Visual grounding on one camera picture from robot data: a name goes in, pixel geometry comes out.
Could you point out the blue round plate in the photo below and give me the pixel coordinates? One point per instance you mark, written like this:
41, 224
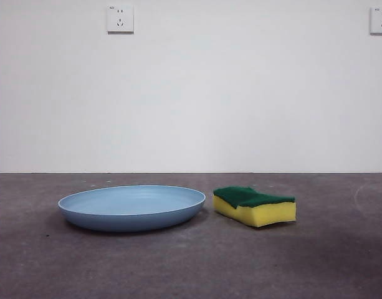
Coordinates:
128, 211

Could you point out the yellow sponge with green pad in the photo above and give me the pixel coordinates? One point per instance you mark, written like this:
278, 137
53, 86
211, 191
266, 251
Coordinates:
265, 215

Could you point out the white wall socket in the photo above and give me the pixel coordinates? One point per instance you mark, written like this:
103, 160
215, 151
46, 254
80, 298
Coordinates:
381, 21
120, 18

